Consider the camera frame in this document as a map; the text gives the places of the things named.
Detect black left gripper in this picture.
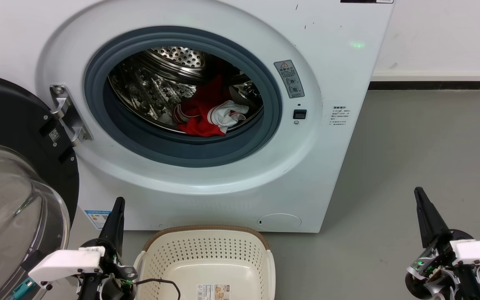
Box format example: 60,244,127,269
77,197,138,300

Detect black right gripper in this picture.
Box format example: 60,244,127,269
405,187,480,300

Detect red and white jersey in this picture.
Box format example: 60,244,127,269
173,75,250,137

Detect cream perforated laundry basket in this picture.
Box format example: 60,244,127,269
133,225,276,300

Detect printed warning label sticker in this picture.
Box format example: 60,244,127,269
197,284,230,300

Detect stainless steel washing machine drum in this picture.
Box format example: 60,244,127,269
107,46,264,135

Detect black washer door with glass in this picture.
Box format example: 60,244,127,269
0,72,80,300

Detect blue and white energy label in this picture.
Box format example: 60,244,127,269
84,210,112,230

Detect grey rubber door gasket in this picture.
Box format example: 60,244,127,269
84,26,283,168

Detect teal connector plug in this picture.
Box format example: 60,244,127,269
9,279,36,300

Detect white front-load washing machine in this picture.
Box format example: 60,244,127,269
0,0,395,233

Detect silver metal door hinge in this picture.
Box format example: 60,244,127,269
50,84,93,146

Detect small printed text label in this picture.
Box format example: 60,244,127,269
330,105,351,127

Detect white and black baseboard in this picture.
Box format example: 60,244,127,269
368,70,480,90

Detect round white filter cover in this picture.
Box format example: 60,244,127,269
257,213,302,231

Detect grey warning sticker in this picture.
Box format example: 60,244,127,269
274,60,305,99

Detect thin black cable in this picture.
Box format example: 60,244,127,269
135,278,181,300

